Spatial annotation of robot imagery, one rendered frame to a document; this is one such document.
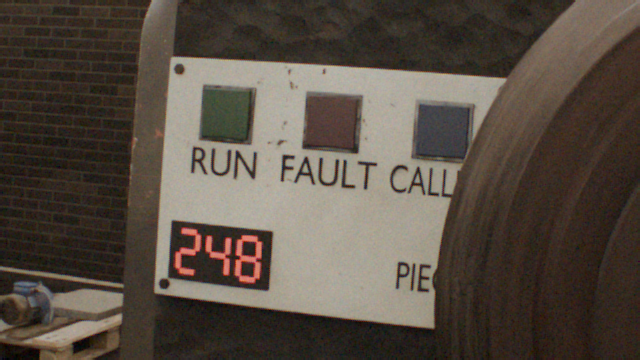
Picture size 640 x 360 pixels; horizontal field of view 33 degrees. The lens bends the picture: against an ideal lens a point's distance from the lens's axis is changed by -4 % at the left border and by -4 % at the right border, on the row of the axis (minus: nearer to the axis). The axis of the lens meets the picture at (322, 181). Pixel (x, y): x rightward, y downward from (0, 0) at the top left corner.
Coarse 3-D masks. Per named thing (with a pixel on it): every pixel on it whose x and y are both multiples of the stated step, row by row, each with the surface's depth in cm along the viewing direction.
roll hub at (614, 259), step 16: (624, 208) 54; (624, 224) 54; (624, 240) 54; (608, 256) 54; (624, 256) 54; (608, 272) 54; (624, 272) 54; (608, 288) 54; (624, 288) 54; (608, 304) 54; (624, 304) 54; (592, 320) 54; (608, 320) 54; (624, 320) 54; (592, 336) 54; (608, 336) 54; (624, 336) 54; (592, 352) 54; (608, 352) 54; (624, 352) 54
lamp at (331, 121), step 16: (320, 96) 80; (336, 96) 79; (320, 112) 80; (336, 112) 79; (352, 112) 79; (320, 128) 80; (336, 128) 79; (352, 128) 79; (320, 144) 80; (336, 144) 79; (352, 144) 79
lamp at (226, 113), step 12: (204, 96) 82; (216, 96) 82; (228, 96) 81; (240, 96) 81; (204, 108) 82; (216, 108) 82; (228, 108) 82; (240, 108) 81; (204, 120) 82; (216, 120) 82; (228, 120) 82; (240, 120) 81; (204, 132) 82; (216, 132) 82; (228, 132) 82; (240, 132) 81
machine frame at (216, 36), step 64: (192, 0) 85; (256, 0) 83; (320, 0) 82; (384, 0) 81; (448, 0) 79; (512, 0) 78; (320, 64) 82; (384, 64) 81; (448, 64) 80; (512, 64) 78; (192, 320) 85; (256, 320) 84; (320, 320) 83
